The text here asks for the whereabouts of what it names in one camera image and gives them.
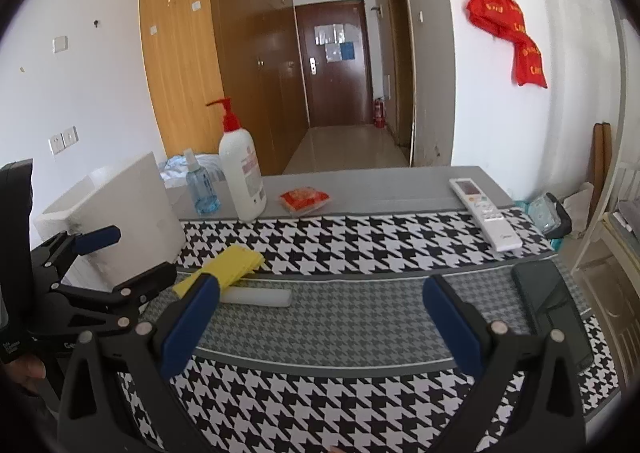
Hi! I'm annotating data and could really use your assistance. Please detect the yellow foam fruit net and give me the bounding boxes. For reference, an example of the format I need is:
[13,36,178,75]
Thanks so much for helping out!
[172,245,265,298]

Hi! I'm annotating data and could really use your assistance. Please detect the person left hand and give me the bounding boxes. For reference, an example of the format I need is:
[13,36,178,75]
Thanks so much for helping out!
[2,357,46,393]

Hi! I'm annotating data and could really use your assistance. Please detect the white styrofoam box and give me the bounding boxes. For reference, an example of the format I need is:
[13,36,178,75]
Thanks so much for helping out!
[34,152,186,291]

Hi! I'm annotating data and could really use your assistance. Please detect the black smartphone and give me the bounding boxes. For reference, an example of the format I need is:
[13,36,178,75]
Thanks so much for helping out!
[511,260,593,372]

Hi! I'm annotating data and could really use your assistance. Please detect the light blue crumpled cloth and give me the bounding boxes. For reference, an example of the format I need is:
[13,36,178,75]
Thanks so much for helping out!
[158,154,224,189]

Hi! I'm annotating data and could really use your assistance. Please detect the blue spray bottle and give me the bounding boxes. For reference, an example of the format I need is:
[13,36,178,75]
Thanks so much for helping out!
[183,149,220,215]

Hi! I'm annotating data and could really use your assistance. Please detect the white remote control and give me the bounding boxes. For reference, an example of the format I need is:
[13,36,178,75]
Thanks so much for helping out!
[449,178,523,253]

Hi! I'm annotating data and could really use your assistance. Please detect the houndstooth table mat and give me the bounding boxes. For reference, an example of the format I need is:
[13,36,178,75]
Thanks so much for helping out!
[117,207,622,453]

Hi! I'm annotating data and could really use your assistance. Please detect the red snack packet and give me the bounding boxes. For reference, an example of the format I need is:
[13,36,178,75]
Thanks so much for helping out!
[279,187,331,217]

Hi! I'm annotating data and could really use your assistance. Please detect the leaning wooden boards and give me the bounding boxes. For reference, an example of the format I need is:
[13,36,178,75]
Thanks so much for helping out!
[590,123,612,215]

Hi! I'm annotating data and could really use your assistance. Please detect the wooden wardrobe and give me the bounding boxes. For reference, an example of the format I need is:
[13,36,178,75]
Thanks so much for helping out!
[139,0,308,176]

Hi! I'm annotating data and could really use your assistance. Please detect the red fire extinguisher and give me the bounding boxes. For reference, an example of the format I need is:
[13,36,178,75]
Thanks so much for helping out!
[373,98,386,129]

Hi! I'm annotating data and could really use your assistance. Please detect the dark brown entrance door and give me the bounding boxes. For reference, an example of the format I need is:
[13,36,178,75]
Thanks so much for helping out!
[295,0,373,127]

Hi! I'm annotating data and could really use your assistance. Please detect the red hanging bags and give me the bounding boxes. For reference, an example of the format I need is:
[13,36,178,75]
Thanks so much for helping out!
[466,0,548,89]

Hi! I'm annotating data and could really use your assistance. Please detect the white wall switch pair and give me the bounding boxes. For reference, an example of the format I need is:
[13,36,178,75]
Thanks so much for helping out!
[49,126,79,155]

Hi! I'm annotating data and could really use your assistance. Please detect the white wall socket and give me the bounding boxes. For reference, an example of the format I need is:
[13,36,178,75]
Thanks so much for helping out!
[52,35,68,54]

